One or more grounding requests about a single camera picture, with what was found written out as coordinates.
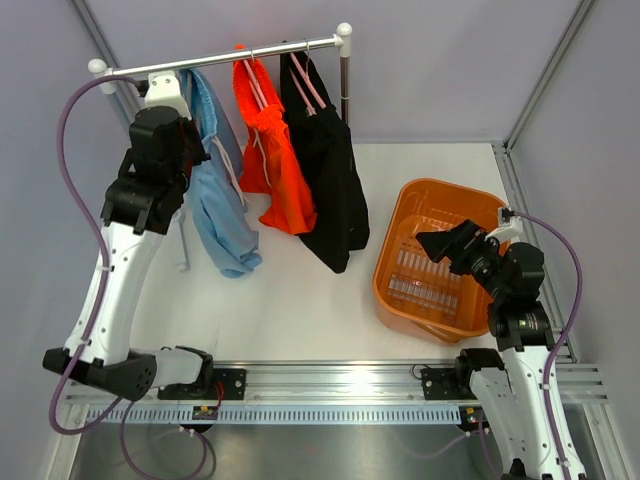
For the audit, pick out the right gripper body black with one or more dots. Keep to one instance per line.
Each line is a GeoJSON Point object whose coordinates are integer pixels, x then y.
{"type": "Point", "coordinates": [478, 258]}

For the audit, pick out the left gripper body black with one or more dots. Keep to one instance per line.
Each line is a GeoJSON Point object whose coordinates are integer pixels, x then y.
{"type": "Point", "coordinates": [193, 152]}

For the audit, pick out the light blue shorts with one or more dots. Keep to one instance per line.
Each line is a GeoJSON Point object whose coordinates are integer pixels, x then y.
{"type": "Point", "coordinates": [217, 201]}

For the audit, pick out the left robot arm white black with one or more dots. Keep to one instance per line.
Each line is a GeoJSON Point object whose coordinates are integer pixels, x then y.
{"type": "Point", "coordinates": [137, 212]}

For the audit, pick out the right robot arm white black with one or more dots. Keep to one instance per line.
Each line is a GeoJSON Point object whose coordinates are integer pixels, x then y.
{"type": "Point", "coordinates": [515, 383]}

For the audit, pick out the orange shorts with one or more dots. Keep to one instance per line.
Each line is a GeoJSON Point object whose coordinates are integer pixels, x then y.
{"type": "Point", "coordinates": [278, 175]}

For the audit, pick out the black shorts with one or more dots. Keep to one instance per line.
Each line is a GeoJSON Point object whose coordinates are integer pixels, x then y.
{"type": "Point", "coordinates": [323, 147]}

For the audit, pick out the orange plastic basket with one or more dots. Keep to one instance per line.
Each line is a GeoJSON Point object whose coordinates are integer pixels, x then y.
{"type": "Point", "coordinates": [415, 296]}

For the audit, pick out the silver white clothes rack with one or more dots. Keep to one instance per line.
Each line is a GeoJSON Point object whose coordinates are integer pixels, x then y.
{"type": "Point", "coordinates": [136, 75]}

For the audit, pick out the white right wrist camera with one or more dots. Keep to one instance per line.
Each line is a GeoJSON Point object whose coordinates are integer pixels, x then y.
{"type": "Point", "coordinates": [509, 226]}

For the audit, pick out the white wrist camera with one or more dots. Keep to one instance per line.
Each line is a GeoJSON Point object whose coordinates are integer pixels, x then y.
{"type": "Point", "coordinates": [509, 226]}
{"type": "Point", "coordinates": [163, 89]}

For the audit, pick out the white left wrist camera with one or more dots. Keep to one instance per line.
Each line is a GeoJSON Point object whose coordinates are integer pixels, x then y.
{"type": "Point", "coordinates": [163, 89]}

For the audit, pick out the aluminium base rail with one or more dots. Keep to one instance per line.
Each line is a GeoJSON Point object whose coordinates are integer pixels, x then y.
{"type": "Point", "coordinates": [368, 382]}

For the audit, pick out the white slotted cable duct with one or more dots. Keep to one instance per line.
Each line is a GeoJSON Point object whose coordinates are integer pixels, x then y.
{"type": "Point", "coordinates": [287, 414]}

